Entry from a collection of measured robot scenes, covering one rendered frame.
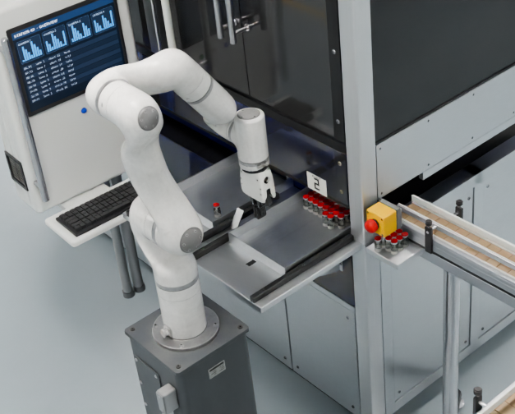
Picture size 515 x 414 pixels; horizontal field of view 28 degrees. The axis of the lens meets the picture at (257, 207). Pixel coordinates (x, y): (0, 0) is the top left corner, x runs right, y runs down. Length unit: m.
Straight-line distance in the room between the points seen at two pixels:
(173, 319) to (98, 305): 1.64
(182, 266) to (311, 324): 0.95
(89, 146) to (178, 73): 1.17
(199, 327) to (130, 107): 0.75
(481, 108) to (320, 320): 0.89
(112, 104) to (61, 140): 1.13
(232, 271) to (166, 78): 0.80
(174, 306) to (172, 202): 0.34
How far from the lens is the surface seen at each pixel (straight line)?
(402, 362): 3.58
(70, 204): 3.64
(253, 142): 2.74
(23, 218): 5.10
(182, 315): 2.81
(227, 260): 3.11
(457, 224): 3.11
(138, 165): 2.52
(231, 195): 3.38
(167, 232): 2.60
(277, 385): 3.94
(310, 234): 3.17
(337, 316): 3.42
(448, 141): 3.23
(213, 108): 2.60
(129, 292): 4.14
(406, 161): 3.10
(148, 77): 2.48
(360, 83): 2.82
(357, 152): 2.93
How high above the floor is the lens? 2.77
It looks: 35 degrees down
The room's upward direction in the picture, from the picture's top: 7 degrees counter-clockwise
